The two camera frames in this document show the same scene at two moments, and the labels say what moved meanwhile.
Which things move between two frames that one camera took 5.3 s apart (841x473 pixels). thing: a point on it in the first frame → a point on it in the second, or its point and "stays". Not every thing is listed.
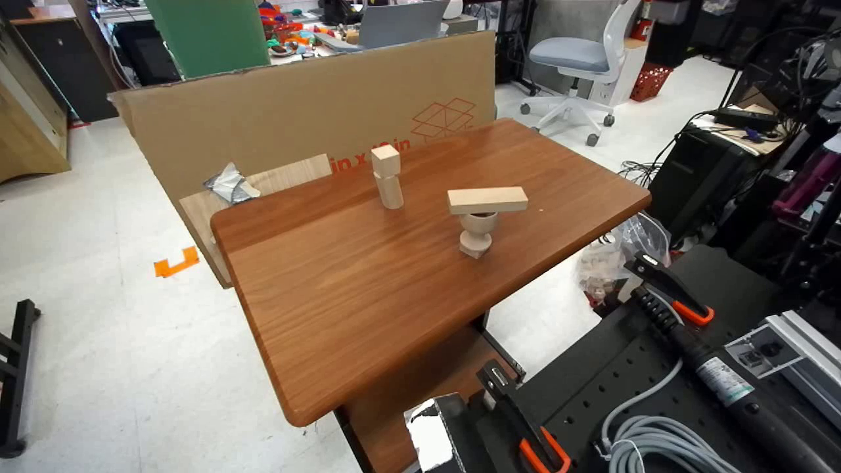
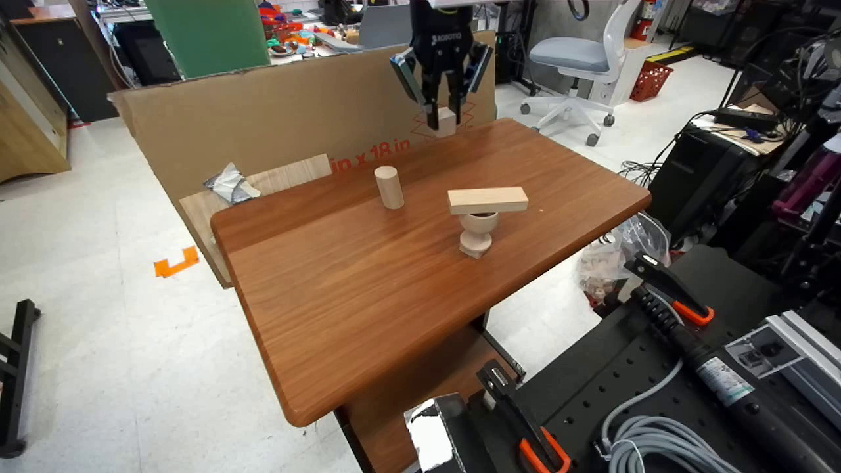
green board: (206, 38) stays
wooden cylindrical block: (389, 189) stays
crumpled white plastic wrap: (230, 184) stays
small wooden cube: (384, 162) → (447, 118)
